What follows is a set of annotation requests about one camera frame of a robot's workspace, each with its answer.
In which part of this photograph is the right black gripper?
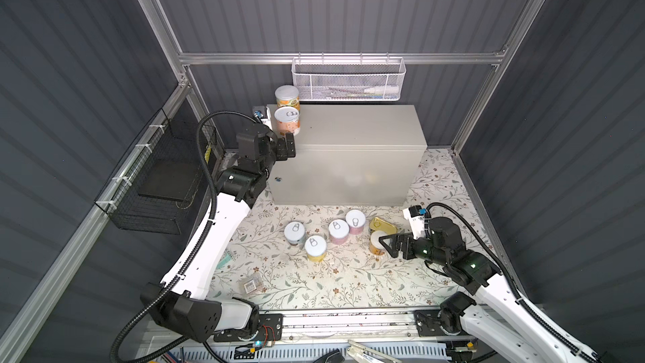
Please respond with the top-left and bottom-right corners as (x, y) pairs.
(378, 229), (447, 267)

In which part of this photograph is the orange peach label can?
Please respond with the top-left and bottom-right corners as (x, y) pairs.
(274, 106), (301, 136)

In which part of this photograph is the green orange label can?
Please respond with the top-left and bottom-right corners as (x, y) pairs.
(275, 85), (300, 110)

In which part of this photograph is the yellow label can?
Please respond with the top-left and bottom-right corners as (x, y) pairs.
(304, 235), (328, 263)

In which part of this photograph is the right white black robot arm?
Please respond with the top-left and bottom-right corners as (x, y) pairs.
(377, 212), (601, 362)

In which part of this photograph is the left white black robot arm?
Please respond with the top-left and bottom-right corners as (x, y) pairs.
(141, 124), (296, 342)

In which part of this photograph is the orange can plain lid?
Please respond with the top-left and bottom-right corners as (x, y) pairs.
(369, 230), (387, 255)

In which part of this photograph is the gold flat sardine tin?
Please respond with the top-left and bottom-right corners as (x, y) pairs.
(369, 216), (398, 235)

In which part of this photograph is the pink label can back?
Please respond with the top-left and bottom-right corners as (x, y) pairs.
(345, 209), (367, 235)

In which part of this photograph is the pink label can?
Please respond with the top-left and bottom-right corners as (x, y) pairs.
(345, 209), (367, 235)
(329, 219), (349, 245)

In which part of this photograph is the pink label can front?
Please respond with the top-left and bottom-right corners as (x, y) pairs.
(329, 219), (349, 245)

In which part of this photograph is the grey metal cabinet box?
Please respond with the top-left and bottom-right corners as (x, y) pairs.
(267, 104), (428, 207)

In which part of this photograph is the yellow tag on basket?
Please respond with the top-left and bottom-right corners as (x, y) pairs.
(204, 146), (212, 163)

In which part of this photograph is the blue grey label can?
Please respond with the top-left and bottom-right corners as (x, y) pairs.
(284, 221), (307, 248)

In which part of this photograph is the white tube in basket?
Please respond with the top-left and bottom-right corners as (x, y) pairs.
(363, 86), (400, 97)

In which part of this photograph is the small clear plastic box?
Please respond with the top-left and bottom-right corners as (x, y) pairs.
(239, 272), (264, 295)

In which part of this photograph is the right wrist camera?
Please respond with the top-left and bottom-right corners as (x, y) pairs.
(403, 205), (427, 240)

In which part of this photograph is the white wire mesh basket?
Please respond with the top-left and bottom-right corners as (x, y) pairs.
(291, 55), (406, 103)

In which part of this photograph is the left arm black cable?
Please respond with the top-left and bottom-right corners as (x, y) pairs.
(109, 110), (263, 363)

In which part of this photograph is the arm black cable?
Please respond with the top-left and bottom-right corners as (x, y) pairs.
(425, 202), (596, 363)
(109, 110), (263, 363)

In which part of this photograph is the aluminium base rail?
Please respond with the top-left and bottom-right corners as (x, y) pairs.
(145, 307), (550, 346)

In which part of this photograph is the black wire wall basket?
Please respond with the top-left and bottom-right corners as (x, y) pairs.
(96, 110), (213, 235)

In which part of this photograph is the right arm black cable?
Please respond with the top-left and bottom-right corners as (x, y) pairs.
(425, 202), (596, 363)

